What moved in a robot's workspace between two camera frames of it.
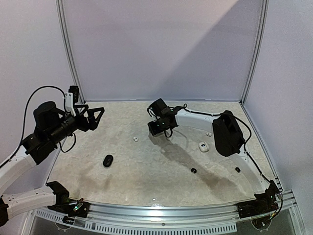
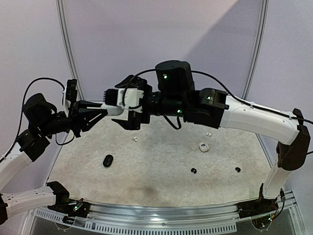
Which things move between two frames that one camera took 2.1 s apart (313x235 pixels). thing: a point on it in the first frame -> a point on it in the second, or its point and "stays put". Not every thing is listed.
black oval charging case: [107, 160] stays put
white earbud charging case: [203, 146] stays put
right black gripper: [153, 128] -> [145, 102]
